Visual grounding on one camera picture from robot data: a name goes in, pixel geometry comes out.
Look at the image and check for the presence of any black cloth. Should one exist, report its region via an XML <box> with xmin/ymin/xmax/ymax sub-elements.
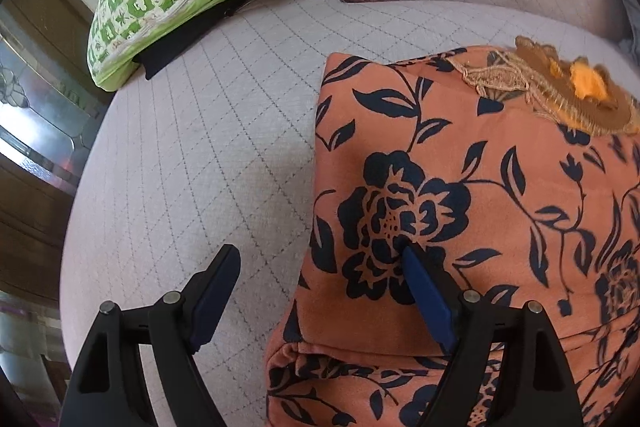
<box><xmin>135</xmin><ymin>0</ymin><xmax>331</xmax><ymax>80</ymax></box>

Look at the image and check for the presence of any orange floral cushion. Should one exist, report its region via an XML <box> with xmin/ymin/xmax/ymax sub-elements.
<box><xmin>264</xmin><ymin>46</ymin><xmax>640</xmax><ymax>427</ymax></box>

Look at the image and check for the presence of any wooden door with glass pane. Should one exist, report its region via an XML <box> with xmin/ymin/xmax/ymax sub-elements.
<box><xmin>0</xmin><ymin>0</ymin><xmax>121</xmax><ymax>408</ymax></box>

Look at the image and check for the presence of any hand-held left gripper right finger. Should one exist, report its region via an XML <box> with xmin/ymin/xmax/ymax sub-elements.
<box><xmin>400</xmin><ymin>244</ymin><xmax>586</xmax><ymax>427</ymax></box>

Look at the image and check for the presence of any pale quilted sofa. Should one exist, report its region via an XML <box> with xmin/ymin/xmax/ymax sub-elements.
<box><xmin>59</xmin><ymin>0</ymin><xmax>640</xmax><ymax>427</ymax></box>

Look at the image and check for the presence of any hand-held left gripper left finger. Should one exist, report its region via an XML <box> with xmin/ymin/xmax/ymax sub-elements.
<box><xmin>59</xmin><ymin>244</ymin><xmax>242</xmax><ymax>427</ymax></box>

